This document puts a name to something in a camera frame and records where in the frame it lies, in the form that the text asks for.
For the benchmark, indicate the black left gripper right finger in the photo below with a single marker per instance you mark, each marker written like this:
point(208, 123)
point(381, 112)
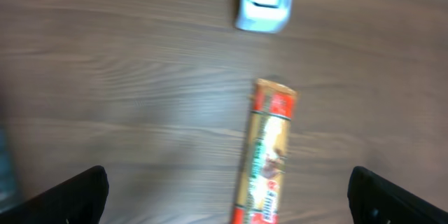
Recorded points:
point(375, 200)

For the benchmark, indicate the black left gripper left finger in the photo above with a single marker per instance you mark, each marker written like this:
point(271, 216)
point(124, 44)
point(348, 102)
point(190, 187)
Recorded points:
point(81, 199)

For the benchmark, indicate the orange spaghetti packet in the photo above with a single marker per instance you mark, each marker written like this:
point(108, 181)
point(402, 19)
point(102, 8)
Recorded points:
point(262, 171)

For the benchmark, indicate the white barcode scanner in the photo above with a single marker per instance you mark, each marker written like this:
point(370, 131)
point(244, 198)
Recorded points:
point(263, 16)

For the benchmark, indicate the grey plastic mesh basket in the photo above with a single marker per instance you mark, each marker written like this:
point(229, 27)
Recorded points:
point(10, 193)

